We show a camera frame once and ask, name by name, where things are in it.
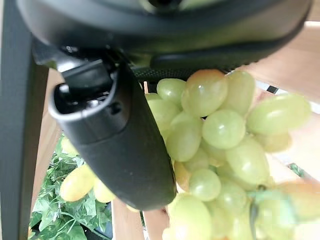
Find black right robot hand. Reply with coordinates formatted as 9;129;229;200
14;0;314;211

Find green grape bunch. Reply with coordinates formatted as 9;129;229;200
59;68;313;240

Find wooden slat crate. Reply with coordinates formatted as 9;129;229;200
111;197;173;240

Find green artificial ivy leaves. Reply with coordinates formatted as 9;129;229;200
27;134;113;240

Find small green leaf sprig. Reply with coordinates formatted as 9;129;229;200
288;162;306;177

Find orange round fruit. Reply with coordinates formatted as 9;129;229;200
274;178;320;221

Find dark vertical post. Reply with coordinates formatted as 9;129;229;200
0;0;51;240

